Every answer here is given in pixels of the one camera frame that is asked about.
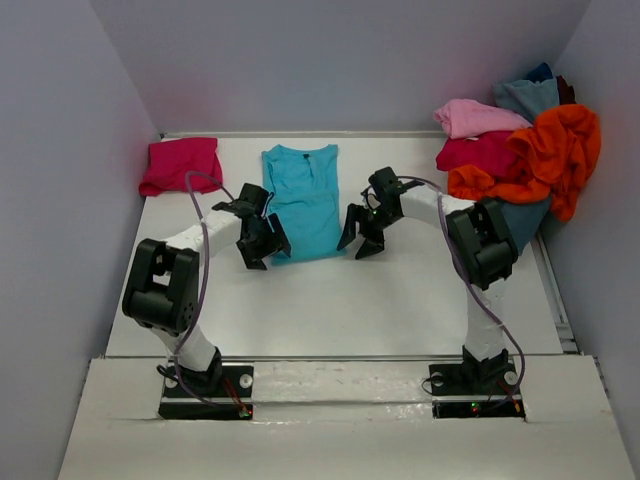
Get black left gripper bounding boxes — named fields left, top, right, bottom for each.
left=237, top=213, right=290, bottom=270

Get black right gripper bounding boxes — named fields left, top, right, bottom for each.
left=337, top=203, right=401, bottom=260

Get turquoise t-shirt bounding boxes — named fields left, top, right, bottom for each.
left=261, top=144, right=346, bottom=266

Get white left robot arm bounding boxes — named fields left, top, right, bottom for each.
left=122, top=183, right=291, bottom=398

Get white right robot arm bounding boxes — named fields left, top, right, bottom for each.
left=337, top=167, right=520, bottom=397

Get folded magenta t-shirt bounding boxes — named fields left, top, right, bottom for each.
left=138, top=137, right=224, bottom=197

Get magenta t-shirt in pile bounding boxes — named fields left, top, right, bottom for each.
left=436, top=131, right=516, bottom=176

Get pink t-shirt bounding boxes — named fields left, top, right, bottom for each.
left=433, top=99, right=532, bottom=140

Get slate blue t-shirt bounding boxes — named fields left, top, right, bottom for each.
left=500, top=196, right=551, bottom=256

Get orange t-shirt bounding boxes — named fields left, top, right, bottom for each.
left=447, top=104, right=601, bottom=222

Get grey-blue t-shirt at back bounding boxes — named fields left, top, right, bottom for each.
left=493, top=78, right=560, bottom=124

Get dark blue t-shirt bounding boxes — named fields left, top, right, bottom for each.
left=524, top=62, right=554, bottom=83

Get maroon t-shirt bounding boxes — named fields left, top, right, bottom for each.
left=556, top=76, right=577, bottom=105

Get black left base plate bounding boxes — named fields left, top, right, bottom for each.
left=156, top=363, right=254, bottom=421

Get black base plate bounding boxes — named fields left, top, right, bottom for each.
left=156, top=363, right=254, bottom=421
left=421, top=363, right=526, bottom=420

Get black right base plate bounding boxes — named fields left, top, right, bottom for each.
left=421, top=363, right=526, bottom=420

